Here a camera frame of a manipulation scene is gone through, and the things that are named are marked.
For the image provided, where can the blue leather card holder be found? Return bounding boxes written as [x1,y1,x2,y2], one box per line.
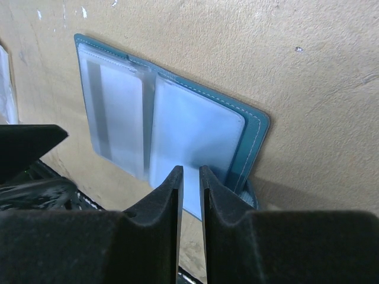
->
[74,34,270,218]

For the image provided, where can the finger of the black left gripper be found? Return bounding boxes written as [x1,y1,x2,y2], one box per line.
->
[1,177,77,211]
[1,124,68,183]

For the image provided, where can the white plastic card packet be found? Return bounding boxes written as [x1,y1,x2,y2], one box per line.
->
[1,46,19,124]

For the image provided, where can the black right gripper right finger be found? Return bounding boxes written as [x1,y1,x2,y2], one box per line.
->
[200,166,378,283]

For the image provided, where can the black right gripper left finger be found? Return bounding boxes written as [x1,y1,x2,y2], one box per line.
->
[1,166,184,283]

